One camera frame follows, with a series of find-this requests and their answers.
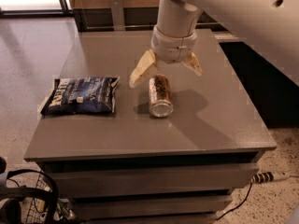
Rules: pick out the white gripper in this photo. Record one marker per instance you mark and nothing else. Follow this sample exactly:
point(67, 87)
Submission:
point(172, 48)

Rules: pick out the orange drink can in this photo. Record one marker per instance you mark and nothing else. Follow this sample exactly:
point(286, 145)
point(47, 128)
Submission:
point(160, 103)

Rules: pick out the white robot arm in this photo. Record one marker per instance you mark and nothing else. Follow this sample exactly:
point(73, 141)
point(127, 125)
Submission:
point(270, 27)

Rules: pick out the grey drawer cabinet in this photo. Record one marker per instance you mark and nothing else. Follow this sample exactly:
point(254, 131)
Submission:
point(130, 168)

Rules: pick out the blue chip bag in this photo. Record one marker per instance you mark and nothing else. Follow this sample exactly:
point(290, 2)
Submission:
point(86, 95)

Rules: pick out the white power strip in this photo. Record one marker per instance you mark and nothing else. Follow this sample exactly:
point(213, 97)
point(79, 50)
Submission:
point(266, 177)

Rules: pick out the left metal bracket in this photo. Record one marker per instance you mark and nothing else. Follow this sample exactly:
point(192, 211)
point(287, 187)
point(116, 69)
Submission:
point(117, 14)

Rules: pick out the black wire basket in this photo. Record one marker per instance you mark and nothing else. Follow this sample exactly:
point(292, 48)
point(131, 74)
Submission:
point(38, 209)

